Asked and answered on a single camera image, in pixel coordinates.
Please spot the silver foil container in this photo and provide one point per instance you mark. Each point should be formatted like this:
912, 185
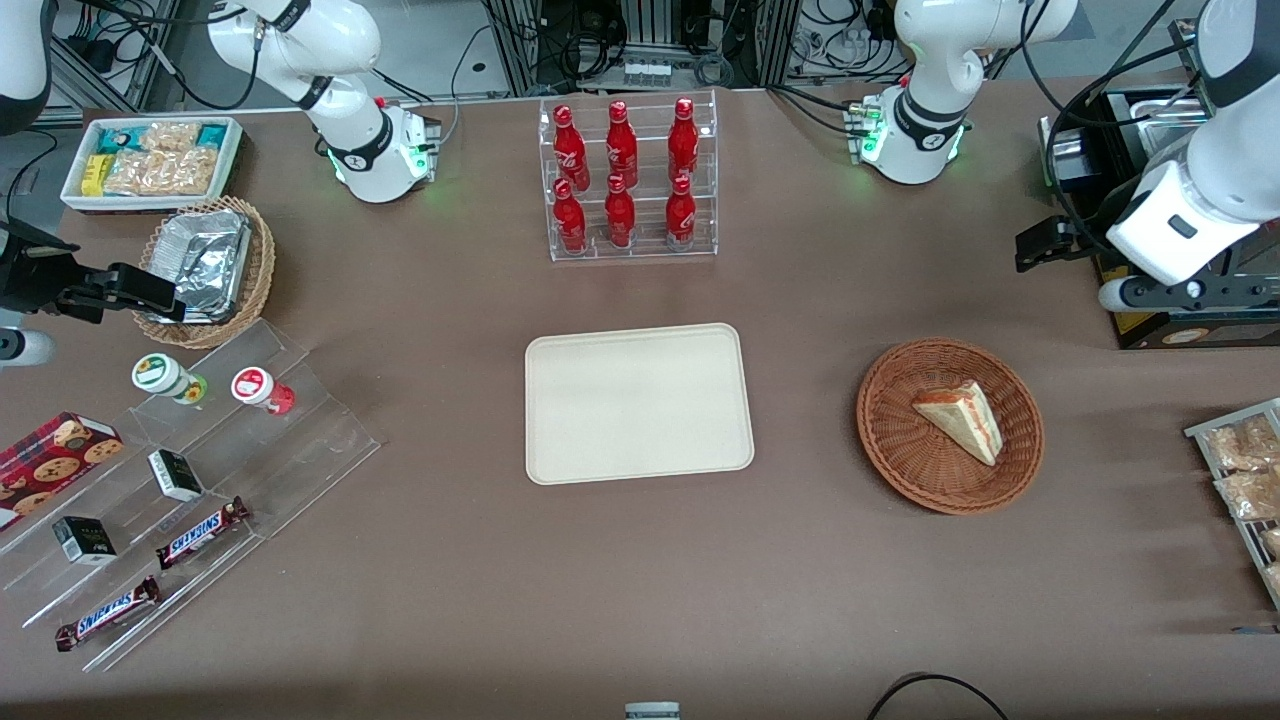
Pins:
205, 260

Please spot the aluminium frame rack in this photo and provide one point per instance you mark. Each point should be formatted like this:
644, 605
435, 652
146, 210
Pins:
520, 45

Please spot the round brown wicker basket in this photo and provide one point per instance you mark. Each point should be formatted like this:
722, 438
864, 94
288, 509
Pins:
900, 450

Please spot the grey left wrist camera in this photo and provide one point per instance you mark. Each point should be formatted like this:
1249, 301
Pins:
1180, 293

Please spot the large clear cracker packet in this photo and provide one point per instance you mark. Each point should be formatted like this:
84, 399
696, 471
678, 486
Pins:
160, 173

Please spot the small grey device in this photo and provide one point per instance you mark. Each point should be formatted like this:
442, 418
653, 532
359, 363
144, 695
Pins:
652, 711

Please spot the snickers chocolate bar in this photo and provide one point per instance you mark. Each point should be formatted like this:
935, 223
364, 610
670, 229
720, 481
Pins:
200, 533
105, 614

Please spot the small clear cracker packet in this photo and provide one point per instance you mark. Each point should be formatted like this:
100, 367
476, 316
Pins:
170, 136

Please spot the black hot food display case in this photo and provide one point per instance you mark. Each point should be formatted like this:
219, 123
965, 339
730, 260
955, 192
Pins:
1230, 335

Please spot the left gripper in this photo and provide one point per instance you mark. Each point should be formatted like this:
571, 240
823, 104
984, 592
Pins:
1079, 240

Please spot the white rectangular snack bin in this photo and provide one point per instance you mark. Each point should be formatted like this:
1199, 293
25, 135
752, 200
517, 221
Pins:
75, 195

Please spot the oval tan wicker basket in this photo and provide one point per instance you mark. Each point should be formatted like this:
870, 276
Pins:
262, 265

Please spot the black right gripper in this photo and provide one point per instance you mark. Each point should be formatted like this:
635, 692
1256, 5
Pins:
28, 272

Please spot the clear bag of pastries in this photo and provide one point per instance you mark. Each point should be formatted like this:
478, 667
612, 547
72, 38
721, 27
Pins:
1274, 578
1250, 495
1273, 542
1240, 445

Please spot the triangle sandwich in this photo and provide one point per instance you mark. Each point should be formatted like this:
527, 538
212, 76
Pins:
965, 420

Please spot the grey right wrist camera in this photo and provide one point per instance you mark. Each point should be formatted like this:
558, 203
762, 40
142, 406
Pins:
22, 348

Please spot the steel food pan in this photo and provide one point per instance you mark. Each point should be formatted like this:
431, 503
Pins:
1140, 103

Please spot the beige rectangular tray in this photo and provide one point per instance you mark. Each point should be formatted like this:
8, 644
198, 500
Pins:
640, 405

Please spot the green label yogurt cup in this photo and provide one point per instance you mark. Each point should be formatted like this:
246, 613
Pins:
160, 375

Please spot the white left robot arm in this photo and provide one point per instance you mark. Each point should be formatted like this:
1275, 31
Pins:
930, 60

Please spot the clear acrylic stepped stand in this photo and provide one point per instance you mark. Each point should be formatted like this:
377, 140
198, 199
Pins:
300, 440

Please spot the teal snack packet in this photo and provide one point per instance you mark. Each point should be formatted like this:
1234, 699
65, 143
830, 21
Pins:
120, 140
212, 135

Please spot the yellow snack packet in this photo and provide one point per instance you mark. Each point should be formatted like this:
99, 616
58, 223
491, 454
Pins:
94, 175

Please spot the red cola bottle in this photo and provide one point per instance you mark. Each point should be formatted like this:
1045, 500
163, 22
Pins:
619, 218
569, 222
683, 140
680, 218
570, 150
621, 145

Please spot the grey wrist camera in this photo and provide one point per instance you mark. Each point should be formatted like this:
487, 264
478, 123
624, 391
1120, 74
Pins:
1180, 293
22, 348

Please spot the red label yogurt cup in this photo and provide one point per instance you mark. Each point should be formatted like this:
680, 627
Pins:
255, 387

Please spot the clear acrylic bottle rack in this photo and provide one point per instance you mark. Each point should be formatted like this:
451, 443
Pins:
645, 255

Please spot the small black carton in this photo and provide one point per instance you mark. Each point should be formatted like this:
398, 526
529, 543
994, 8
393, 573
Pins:
85, 540
175, 475

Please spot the red plaid cookie box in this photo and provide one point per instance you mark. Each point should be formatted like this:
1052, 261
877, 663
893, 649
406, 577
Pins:
50, 460

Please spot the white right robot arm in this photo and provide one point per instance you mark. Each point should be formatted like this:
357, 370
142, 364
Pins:
350, 150

